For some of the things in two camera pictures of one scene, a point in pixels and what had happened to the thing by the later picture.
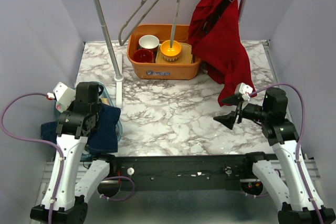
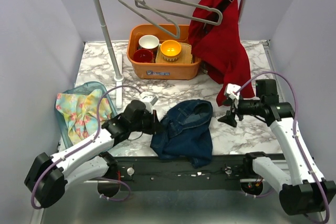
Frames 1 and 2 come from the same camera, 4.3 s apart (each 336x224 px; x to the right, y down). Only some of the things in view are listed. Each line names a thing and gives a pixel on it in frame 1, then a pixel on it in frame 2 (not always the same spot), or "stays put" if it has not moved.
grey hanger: x=176 y=14 → x=179 y=2
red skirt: x=216 y=34 stays put
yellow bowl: x=170 y=54 stays put
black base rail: x=198 y=172 stays put
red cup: x=143 y=55 stays put
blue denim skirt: x=103 y=137 → x=184 y=131
